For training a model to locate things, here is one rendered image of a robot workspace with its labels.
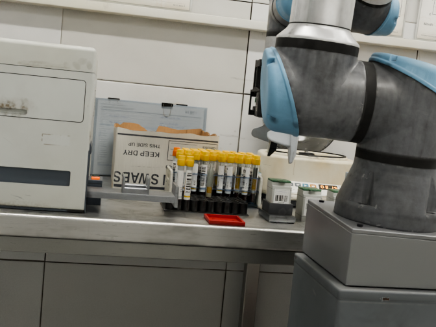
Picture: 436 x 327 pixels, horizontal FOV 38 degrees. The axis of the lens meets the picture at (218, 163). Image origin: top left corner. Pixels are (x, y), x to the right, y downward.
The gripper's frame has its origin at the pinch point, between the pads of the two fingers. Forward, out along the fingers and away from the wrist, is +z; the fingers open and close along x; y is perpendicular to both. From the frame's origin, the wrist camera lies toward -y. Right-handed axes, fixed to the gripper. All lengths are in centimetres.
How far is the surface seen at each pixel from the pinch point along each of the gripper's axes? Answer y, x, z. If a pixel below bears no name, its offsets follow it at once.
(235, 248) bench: 10.0, 8.2, 16.5
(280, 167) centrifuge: -6.7, -21.5, 3.2
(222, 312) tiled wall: -5, -56, 51
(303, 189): -5.0, 0.8, 5.5
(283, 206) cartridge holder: -0.5, 2.8, 8.9
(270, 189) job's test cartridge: 2.1, 1.1, 5.9
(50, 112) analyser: 45.7, 6.2, -5.9
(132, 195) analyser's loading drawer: 29.9, 5.5, 8.2
